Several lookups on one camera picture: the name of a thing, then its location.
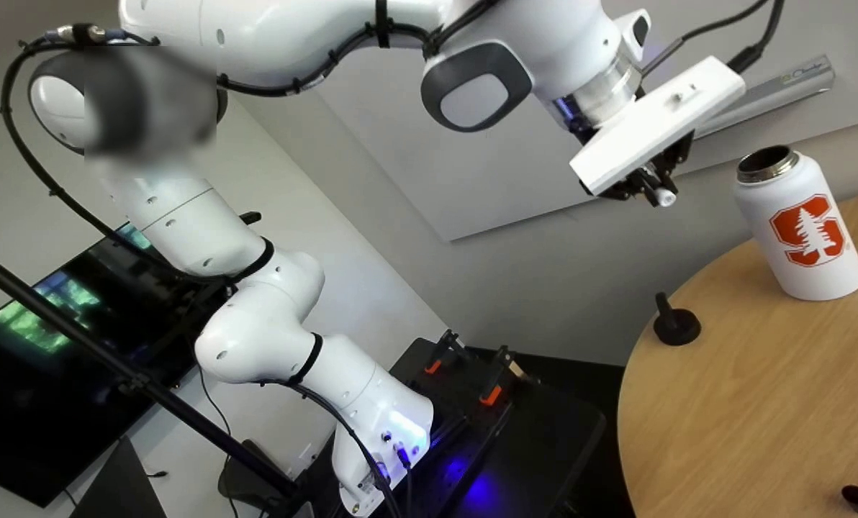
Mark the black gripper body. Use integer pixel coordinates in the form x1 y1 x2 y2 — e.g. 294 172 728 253
604 136 693 204

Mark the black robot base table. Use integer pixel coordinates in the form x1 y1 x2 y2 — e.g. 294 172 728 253
391 341 608 518

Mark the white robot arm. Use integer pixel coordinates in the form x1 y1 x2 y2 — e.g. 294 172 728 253
29 0 651 518

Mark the small black marker cap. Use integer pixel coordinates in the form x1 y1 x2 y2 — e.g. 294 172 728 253
840 486 858 508

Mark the black bottle lid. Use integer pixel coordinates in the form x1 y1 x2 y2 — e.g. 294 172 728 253
653 295 702 346

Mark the white bottle with orange logo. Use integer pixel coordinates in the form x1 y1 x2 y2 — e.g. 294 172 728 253
735 145 858 303

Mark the round wooden table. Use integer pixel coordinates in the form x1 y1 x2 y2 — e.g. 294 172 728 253
620 197 858 518

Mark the dark computer monitor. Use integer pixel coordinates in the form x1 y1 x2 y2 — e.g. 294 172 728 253
0 224 225 508

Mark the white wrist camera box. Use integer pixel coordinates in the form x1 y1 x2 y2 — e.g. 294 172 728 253
569 57 746 197

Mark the white wall whiteboard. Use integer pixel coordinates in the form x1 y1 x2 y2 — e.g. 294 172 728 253
244 0 858 247

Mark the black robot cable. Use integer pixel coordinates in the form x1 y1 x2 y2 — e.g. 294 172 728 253
0 23 404 518

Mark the black camera stand pole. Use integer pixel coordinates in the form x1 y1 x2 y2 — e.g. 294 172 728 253
0 266 302 518

